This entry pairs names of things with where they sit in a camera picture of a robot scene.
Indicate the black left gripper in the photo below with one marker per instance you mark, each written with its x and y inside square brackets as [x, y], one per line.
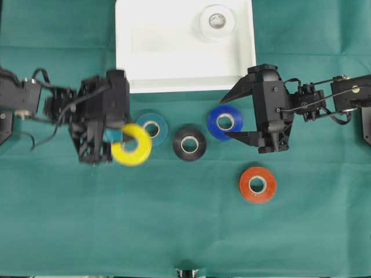
[106, 106]

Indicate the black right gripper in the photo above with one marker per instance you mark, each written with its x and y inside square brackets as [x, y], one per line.
[270, 96]

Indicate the yellow tape roll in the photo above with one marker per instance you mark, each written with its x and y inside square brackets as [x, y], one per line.
[136, 150]

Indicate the teal tape roll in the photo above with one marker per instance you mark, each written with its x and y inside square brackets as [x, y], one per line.
[155, 125]

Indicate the black tape roll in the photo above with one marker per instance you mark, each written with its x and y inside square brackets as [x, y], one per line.
[189, 144]

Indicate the white tape roll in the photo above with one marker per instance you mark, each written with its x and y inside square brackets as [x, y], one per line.
[217, 22]

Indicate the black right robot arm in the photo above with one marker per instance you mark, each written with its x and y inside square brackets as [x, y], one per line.
[347, 95]

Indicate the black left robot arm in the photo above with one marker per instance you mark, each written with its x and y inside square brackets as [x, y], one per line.
[22, 98]

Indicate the blue tape roll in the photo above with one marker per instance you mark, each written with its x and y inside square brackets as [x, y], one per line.
[222, 119]

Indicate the orange tape roll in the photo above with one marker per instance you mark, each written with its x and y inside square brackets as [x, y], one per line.
[257, 185]

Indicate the white plastic case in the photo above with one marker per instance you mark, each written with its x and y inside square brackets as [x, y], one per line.
[160, 46]

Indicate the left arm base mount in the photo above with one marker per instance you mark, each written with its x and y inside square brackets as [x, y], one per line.
[6, 126]

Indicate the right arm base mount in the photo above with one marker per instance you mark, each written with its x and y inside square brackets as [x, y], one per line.
[366, 124]

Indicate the camera stand at table edge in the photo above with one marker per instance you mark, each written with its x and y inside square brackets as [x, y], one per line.
[191, 273]

